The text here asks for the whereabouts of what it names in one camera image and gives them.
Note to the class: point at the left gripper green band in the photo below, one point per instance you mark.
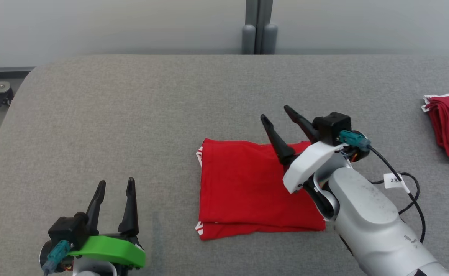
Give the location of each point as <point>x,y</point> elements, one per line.
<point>109,251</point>

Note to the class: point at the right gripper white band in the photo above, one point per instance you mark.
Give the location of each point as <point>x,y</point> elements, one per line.
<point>312,165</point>

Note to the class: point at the red white jersey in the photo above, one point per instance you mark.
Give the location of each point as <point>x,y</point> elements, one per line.
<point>240,184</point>

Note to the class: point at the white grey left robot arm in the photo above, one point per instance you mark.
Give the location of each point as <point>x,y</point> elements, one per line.
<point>94,271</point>

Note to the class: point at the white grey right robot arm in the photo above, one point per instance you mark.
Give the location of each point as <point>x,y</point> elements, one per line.
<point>370,222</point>

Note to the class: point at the grey fabric sofa seat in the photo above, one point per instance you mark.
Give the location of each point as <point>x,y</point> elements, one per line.
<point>132,126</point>

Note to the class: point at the small black foot piece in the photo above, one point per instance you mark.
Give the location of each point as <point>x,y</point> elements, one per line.
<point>4,99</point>

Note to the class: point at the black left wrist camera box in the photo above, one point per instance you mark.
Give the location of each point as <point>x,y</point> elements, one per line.
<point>67,228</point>

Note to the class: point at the grey partition post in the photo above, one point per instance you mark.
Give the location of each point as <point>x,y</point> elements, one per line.
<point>249,27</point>
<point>268,27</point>

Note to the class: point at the dark grey wall base rail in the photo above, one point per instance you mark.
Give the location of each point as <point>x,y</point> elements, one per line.
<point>6,70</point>

